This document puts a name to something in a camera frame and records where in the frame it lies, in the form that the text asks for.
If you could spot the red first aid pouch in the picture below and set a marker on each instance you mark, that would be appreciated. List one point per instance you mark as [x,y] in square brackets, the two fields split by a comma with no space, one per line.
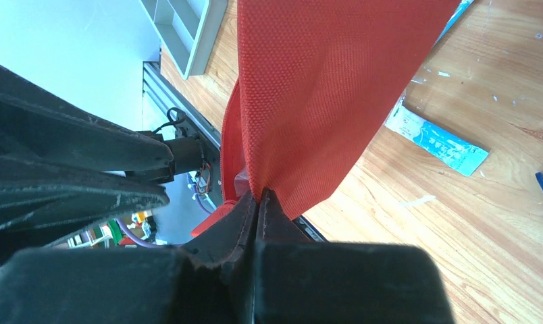
[316,80]

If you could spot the grey plastic tray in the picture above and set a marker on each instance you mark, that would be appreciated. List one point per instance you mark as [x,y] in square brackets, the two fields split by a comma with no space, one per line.
[187,29]

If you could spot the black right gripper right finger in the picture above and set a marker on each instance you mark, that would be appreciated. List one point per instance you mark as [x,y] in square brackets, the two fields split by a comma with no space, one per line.
[302,281]

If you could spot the blue white sachet lower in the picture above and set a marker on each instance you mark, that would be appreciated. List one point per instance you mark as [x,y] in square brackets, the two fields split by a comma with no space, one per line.
[460,155]

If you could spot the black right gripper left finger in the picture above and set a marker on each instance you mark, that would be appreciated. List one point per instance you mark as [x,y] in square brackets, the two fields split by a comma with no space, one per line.
[198,282]

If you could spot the blue white sachet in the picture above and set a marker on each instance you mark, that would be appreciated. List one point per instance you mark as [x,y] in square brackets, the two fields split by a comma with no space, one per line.
[460,10]
[460,155]

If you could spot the blue white sachet middle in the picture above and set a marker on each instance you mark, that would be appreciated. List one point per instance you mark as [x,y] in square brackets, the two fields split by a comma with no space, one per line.
[460,10]

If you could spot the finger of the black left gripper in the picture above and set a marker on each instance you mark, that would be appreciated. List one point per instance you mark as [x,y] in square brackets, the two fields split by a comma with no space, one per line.
[41,203]
[35,124]

